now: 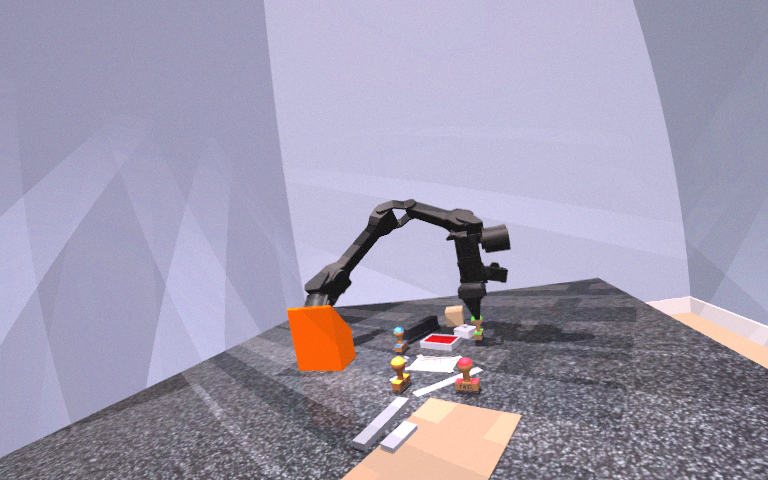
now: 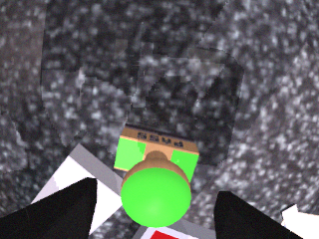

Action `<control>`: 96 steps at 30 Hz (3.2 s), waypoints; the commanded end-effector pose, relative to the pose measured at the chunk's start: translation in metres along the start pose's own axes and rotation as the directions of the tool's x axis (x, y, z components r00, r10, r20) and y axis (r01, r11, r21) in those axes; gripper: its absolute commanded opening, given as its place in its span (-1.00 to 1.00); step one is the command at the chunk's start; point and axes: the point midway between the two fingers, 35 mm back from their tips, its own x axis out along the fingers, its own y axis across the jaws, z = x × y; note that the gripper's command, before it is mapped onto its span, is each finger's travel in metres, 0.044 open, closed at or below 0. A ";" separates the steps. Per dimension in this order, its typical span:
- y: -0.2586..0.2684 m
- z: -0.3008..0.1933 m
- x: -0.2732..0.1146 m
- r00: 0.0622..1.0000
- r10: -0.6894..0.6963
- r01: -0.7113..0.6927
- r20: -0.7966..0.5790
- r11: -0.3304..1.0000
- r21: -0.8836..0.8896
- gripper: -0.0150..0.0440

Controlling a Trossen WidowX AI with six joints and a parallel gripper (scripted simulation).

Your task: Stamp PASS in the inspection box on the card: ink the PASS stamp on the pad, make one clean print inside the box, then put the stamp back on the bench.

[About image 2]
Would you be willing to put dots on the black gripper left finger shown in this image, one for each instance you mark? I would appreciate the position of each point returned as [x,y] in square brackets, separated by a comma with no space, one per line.
[66,214]

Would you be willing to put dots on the red ink pad in white tray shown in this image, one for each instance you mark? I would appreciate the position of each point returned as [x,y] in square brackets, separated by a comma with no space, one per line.
[177,230]

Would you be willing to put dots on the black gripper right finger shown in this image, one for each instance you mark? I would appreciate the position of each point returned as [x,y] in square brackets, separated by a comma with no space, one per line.
[236,219]

